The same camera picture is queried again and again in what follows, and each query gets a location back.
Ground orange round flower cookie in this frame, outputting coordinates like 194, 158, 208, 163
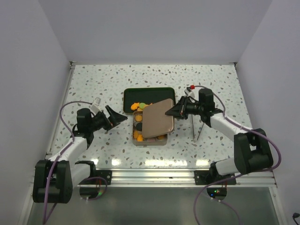
135, 114, 143, 122

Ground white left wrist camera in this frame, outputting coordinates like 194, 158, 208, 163
90, 97, 101, 114

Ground orange swirl star cookie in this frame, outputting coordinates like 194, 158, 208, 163
157, 135, 165, 140

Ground metal tongs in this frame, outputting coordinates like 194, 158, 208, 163
191, 115, 205, 143

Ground dark green tray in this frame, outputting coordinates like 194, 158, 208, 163
123, 87, 175, 114

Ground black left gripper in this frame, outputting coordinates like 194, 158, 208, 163
89, 105, 127, 132

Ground black sandwich cookie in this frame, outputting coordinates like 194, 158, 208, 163
135, 122, 143, 131

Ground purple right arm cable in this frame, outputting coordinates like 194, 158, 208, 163
193, 85, 282, 225

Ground green cookie under black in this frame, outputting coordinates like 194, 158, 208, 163
139, 103, 146, 109

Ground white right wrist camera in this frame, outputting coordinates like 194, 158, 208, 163
184, 85, 195, 98

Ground gold tin lid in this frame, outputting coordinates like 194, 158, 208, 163
142, 98, 174, 138

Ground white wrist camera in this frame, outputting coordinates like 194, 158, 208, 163
90, 97, 101, 114
184, 85, 195, 98

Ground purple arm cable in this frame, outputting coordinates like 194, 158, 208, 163
42, 101, 94, 225
193, 85, 282, 225

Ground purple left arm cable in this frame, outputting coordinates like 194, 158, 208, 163
42, 101, 94, 225

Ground aluminium front rail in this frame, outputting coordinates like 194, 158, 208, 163
30, 166, 277, 188

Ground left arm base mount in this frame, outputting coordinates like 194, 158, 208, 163
96, 170, 113, 185

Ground gold cookie tin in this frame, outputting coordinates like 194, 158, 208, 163
132, 111, 168, 146

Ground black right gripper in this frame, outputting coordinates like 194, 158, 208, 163
165, 95, 203, 120

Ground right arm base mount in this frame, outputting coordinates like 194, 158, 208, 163
194, 170, 234, 185

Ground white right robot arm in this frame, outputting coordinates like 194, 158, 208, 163
165, 88, 273, 184

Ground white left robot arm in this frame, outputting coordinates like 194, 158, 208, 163
32, 105, 127, 203

